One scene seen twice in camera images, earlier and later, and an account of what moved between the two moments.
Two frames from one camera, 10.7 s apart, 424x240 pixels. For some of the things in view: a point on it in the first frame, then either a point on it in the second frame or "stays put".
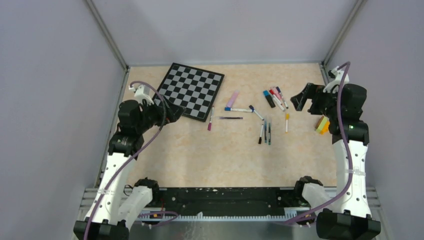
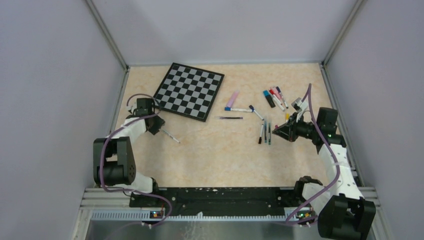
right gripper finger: [299, 100] → [289, 137]
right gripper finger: [310, 89] → [291, 123]
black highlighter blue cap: [269, 98] stays put
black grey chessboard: [192, 89] stays put
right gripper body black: [324, 103] → [303, 129]
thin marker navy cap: [284, 102] stays put
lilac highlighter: [232, 98] stays put
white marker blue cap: [230, 109] stays put
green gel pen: [269, 133] stays put
